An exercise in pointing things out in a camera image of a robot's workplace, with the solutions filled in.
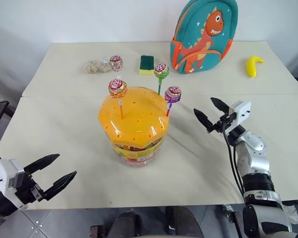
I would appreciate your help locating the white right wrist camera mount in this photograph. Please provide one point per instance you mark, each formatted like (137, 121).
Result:
(241, 112)

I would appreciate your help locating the purple lollipop with pink stick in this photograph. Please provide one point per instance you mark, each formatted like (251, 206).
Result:
(173, 94)

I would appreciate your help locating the pink lollipop with green stick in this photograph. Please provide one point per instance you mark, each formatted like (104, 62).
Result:
(161, 71)

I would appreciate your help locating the dark rounded shape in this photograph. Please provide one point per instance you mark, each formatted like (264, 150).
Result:
(126, 225)

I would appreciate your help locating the metal frame foot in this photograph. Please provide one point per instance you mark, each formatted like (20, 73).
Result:
(232, 218)

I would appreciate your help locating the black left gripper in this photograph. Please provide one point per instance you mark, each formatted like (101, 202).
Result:
(27, 188)

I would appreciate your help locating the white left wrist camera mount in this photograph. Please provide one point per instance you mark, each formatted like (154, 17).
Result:
(6, 177)

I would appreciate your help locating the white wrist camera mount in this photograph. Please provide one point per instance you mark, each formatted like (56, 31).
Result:
(6, 177)
(241, 112)

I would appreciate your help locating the white shoe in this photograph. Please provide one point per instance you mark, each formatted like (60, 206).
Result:
(292, 214)

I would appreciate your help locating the clear bag of beige lumps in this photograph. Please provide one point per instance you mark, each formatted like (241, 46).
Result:
(95, 67)

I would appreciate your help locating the red lollipop with orange stick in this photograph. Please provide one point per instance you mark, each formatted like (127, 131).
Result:
(117, 87)

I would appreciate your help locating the yellow banana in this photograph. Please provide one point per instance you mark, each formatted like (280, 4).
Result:
(252, 67)

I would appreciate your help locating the lollipop jar with yellow lid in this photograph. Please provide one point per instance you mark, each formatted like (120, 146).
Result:
(134, 116)

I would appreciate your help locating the green and yellow sponge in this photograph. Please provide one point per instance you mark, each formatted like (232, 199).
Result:
(147, 65)

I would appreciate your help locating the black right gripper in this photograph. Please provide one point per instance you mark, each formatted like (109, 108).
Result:
(220, 124)

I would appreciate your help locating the pink lollipop with white stick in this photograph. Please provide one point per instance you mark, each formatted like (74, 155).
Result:
(116, 62)

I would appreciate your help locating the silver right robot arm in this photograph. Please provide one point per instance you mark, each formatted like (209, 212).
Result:
(258, 163)

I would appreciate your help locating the teal dinosaur backpack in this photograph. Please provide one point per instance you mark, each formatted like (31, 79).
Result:
(203, 37)

